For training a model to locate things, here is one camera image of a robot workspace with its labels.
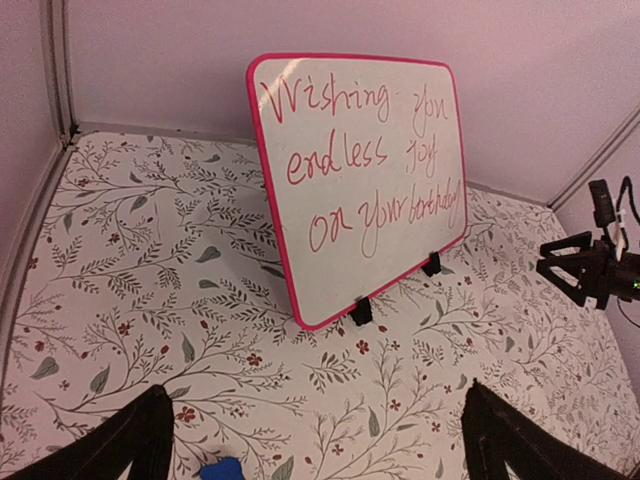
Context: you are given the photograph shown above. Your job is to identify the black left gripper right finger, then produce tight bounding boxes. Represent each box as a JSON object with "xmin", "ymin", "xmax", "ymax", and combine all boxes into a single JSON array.
[{"xmin": 461, "ymin": 381, "xmax": 626, "ymax": 480}]

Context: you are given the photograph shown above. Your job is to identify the pink framed whiteboard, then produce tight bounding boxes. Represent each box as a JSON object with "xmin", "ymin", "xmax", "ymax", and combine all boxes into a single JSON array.
[{"xmin": 246, "ymin": 53, "xmax": 468, "ymax": 331}]

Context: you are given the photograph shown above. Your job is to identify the floral patterned table mat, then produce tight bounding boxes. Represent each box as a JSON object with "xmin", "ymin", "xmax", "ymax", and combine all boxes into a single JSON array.
[{"xmin": 0, "ymin": 130, "xmax": 640, "ymax": 480}]

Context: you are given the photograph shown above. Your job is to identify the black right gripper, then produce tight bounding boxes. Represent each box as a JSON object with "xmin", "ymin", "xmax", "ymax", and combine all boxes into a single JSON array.
[{"xmin": 536, "ymin": 231, "xmax": 639, "ymax": 308}]

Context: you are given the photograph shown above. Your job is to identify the aluminium frame post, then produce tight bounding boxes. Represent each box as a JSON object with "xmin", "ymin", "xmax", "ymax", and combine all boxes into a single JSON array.
[
  {"xmin": 39, "ymin": 0, "xmax": 78, "ymax": 149},
  {"xmin": 546, "ymin": 105, "xmax": 639, "ymax": 211}
]

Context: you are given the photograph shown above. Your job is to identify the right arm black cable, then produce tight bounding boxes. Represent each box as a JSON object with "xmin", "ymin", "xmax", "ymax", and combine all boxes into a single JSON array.
[{"xmin": 615, "ymin": 174, "xmax": 640, "ymax": 226}]

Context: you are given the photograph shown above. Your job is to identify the wire easel stand black tips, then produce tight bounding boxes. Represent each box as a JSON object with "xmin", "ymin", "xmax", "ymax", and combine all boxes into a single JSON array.
[{"xmin": 348, "ymin": 251, "xmax": 442, "ymax": 326}]

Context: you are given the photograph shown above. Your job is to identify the left aluminium frame post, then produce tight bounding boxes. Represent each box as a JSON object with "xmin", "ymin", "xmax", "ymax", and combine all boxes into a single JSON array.
[{"xmin": 39, "ymin": 0, "xmax": 78, "ymax": 149}]

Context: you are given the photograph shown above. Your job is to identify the right aluminium frame post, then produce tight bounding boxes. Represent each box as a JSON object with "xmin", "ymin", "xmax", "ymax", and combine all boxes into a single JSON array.
[{"xmin": 546, "ymin": 105, "xmax": 639, "ymax": 211}]

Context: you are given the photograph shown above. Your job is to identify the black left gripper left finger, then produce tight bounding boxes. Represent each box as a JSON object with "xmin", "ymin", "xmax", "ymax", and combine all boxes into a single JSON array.
[{"xmin": 9, "ymin": 385, "xmax": 174, "ymax": 479}]

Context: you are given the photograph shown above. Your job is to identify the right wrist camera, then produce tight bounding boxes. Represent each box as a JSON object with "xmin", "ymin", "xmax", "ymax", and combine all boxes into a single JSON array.
[{"xmin": 588, "ymin": 179, "xmax": 629, "ymax": 260}]

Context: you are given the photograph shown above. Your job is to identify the blue whiteboard eraser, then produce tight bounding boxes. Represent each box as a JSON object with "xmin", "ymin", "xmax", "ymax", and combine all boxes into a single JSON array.
[{"xmin": 199, "ymin": 457, "xmax": 244, "ymax": 480}]

